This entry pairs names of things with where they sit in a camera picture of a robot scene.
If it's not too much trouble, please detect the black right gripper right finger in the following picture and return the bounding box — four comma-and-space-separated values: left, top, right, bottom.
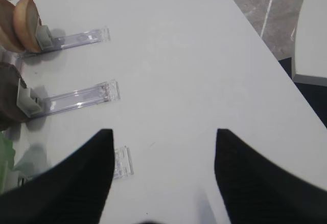
214, 129, 326, 223

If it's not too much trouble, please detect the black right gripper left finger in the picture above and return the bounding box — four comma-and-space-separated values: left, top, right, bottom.
1, 129, 113, 223

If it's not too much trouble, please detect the clear acrylic lettuce rack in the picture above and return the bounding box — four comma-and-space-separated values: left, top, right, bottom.
11, 145, 134, 186

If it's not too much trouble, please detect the green lettuce leaf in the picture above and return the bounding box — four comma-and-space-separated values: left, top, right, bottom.
0, 131, 15, 194

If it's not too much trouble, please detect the dark brown meat patty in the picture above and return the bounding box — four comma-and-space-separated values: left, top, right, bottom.
1, 62, 29, 131

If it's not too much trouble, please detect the clear acrylic bread rack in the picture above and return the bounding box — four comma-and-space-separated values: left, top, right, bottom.
12, 26, 111, 66

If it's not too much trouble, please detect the rear bread slice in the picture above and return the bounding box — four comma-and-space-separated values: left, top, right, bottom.
1, 0, 25, 53

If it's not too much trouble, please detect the clear acrylic patty rack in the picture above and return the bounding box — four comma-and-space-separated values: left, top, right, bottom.
16, 79, 121, 119

